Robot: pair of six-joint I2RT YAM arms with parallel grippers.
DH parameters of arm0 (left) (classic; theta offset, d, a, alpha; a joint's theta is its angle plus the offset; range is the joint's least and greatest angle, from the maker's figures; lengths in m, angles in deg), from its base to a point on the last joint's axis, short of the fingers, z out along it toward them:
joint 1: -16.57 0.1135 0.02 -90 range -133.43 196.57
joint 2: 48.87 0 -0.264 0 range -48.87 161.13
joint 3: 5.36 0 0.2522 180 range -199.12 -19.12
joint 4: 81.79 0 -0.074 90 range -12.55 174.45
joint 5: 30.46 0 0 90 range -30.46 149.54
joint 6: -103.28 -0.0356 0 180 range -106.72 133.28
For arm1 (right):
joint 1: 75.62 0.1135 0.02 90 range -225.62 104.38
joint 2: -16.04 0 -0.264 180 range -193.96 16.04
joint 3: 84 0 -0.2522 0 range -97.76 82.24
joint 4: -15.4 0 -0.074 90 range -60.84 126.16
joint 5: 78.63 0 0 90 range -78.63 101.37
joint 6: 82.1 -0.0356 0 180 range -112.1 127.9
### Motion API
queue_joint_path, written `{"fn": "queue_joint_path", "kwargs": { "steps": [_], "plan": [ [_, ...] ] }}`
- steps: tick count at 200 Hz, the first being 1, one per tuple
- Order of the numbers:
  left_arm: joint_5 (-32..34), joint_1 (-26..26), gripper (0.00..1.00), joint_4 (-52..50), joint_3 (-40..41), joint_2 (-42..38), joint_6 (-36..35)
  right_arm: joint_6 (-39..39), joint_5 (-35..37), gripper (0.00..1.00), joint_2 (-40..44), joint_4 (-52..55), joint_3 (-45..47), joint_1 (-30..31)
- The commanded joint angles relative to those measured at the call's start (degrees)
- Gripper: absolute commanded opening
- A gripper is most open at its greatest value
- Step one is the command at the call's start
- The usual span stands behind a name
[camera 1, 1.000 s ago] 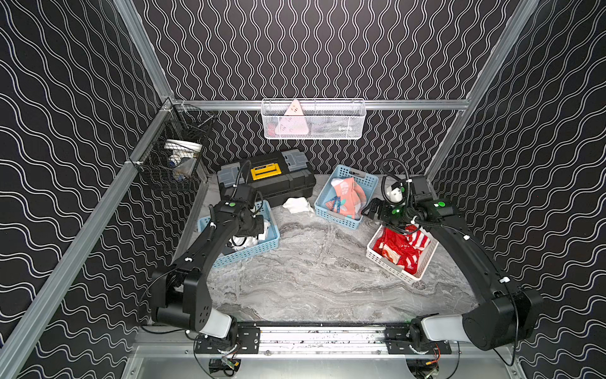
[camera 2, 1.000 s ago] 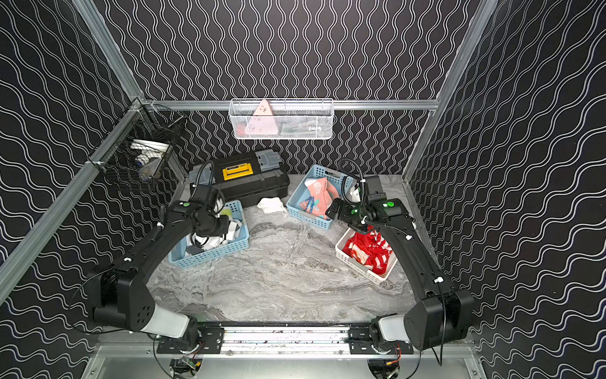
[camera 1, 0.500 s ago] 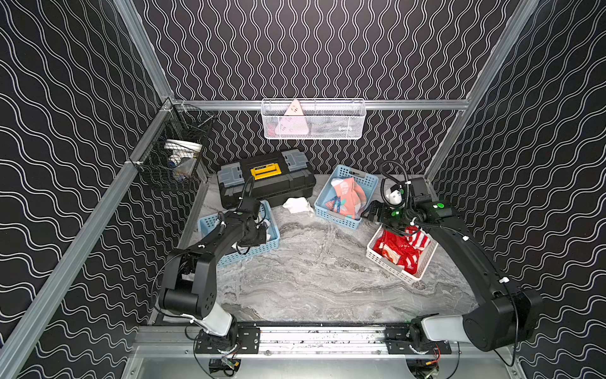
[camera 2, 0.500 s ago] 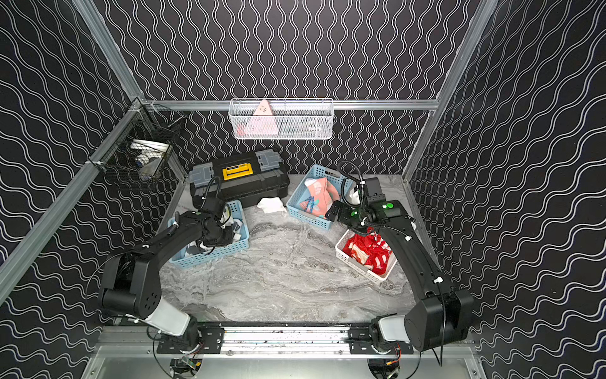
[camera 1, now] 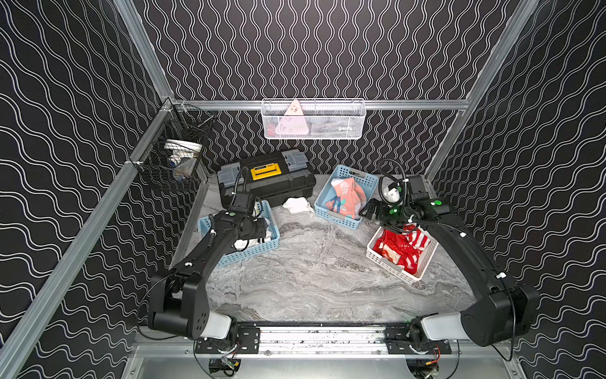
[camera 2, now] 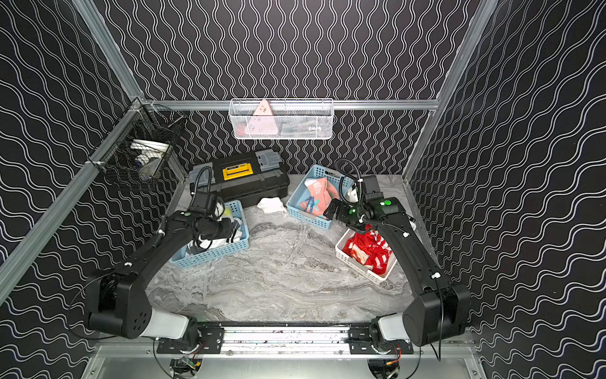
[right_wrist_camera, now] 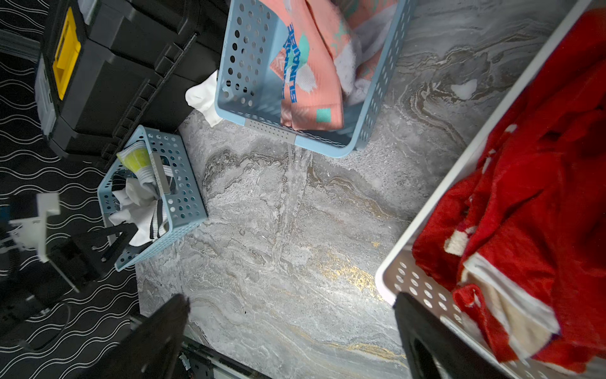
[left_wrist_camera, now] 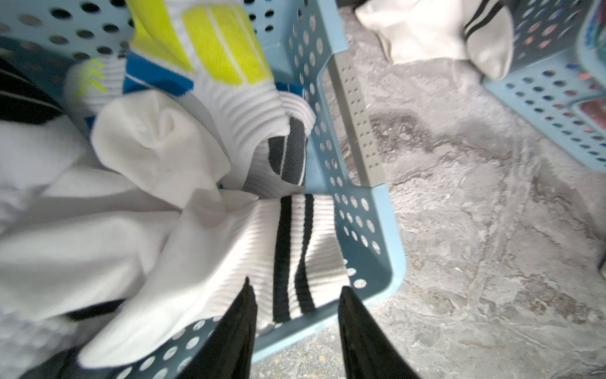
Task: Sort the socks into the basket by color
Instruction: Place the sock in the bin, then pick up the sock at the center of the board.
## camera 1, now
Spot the pink triangle card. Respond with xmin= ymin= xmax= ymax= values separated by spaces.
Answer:
xmin=275 ymin=99 xmax=309 ymax=137

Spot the black plastic toolbox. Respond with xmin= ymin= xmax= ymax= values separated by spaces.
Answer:
xmin=217 ymin=149 xmax=317 ymax=207

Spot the white perforated basket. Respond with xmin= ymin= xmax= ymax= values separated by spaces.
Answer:
xmin=366 ymin=225 xmax=438 ymax=284

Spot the light blue basket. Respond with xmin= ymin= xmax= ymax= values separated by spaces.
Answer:
xmin=217 ymin=200 xmax=280 ymax=267
xmin=314 ymin=164 xmax=379 ymax=230

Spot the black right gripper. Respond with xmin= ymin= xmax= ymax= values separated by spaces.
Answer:
xmin=357 ymin=199 xmax=411 ymax=231

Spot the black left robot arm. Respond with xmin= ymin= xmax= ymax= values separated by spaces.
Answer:
xmin=147 ymin=193 xmax=268 ymax=340

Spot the red white striped sock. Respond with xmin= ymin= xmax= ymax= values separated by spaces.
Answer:
xmin=402 ymin=224 xmax=431 ymax=251

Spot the black wire wall basket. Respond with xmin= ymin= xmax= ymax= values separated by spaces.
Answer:
xmin=135 ymin=105 xmax=218 ymax=193

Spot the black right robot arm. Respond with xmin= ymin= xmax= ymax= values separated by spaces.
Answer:
xmin=361 ymin=175 xmax=539 ymax=349

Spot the pink sock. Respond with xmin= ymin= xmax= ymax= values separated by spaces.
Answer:
xmin=325 ymin=178 xmax=367 ymax=220

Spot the clear wall-mounted bin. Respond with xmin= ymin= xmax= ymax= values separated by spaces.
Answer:
xmin=260 ymin=98 xmax=367 ymax=141

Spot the plain white sock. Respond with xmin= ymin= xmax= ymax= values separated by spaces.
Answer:
xmin=282 ymin=197 xmax=315 ymax=214

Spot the light blue left basket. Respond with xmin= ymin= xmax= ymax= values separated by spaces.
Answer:
xmin=217 ymin=200 xmax=280 ymax=267

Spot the red christmas sock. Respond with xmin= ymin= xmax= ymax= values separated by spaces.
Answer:
xmin=372 ymin=230 xmax=421 ymax=274

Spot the light blue right basket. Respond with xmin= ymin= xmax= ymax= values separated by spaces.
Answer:
xmin=314 ymin=164 xmax=379 ymax=230

